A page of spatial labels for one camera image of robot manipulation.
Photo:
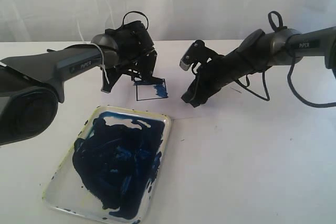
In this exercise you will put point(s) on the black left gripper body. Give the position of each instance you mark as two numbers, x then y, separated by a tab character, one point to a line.
131	41

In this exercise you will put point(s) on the white paper with square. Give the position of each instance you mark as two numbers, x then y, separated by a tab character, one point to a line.
163	98

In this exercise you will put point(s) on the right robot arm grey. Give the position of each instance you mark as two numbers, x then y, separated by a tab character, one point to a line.
256	54

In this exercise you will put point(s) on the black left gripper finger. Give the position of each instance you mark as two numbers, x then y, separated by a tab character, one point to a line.
109	79

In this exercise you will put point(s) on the white paint tray blue paint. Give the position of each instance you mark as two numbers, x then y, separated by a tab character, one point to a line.
110	172

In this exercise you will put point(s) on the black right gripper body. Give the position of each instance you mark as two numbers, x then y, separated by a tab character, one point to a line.
211	76

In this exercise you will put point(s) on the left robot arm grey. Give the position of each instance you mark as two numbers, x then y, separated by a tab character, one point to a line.
32	87

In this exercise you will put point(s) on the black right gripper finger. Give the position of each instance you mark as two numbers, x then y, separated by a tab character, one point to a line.
195	95

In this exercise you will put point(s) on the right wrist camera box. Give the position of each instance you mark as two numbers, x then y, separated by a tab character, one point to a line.
196	53

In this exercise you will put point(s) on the white backdrop curtain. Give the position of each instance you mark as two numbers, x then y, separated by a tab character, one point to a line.
73	20

